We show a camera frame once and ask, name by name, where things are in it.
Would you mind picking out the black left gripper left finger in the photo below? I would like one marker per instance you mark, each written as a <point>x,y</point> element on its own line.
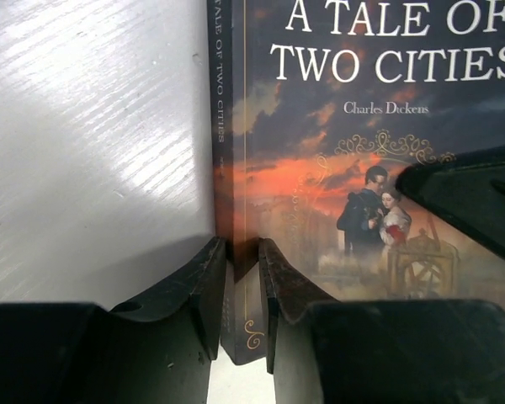
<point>156,347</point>

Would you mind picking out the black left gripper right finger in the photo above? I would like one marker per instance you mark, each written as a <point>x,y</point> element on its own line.
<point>323,350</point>

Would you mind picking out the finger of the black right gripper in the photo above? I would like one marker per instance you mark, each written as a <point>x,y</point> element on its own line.
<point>467,193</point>

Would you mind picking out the Tale of Two Cities book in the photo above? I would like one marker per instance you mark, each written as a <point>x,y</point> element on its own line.
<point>316,107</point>

